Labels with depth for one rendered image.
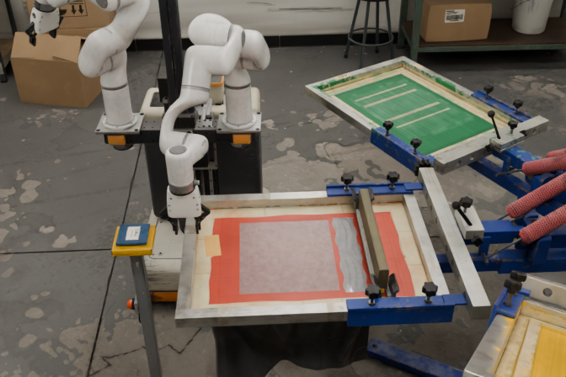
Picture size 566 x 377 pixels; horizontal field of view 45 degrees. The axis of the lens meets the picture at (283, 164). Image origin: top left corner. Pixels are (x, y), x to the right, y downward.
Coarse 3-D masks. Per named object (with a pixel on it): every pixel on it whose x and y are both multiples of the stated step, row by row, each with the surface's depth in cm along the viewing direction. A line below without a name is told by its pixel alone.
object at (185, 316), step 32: (320, 192) 241; (192, 224) 226; (416, 224) 225; (192, 256) 213; (192, 288) 205; (192, 320) 191; (224, 320) 192; (256, 320) 193; (288, 320) 193; (320, 320) 194
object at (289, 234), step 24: (288, 216) 235; (312, 216) 235; (336, 216) 235; (384, 216) 234; (240, 240) 224; (264, 240) 224; (288, 240) 224; (312, 240) 224; (360, 240) 224; (384, 240) 224
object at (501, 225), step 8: (488, 224) 217; (496, 224) 217; (504, 224) 217; (488, 232) 214; (496, 232) 214; (504, 232) 214; (512, 232) 214; (464, 240) 215; (496, 240) 215; (504, 240) 216; (512, 240) 216
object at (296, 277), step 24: (216, 264) 215; (240, 264) 214; (264, 264) 214; (288, 264) 214; (312, 264) 214; (336, 264) 214; (216, 288) 206; (240, 288) 206; (264, 288) 206; (288, 288) 206; (312, 288) 205; (336, 288) 205; (408, 288) 205
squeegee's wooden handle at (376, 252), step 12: (360, 192) 229; (360, 204) 227; (372, 216) 217; (372, 228) 212; (372, 240) 208; (372, 252) 207; (384, 252) 204; (372, 264) 208; (384, 264) 198; (384, 276) 198; (384, 288) 200
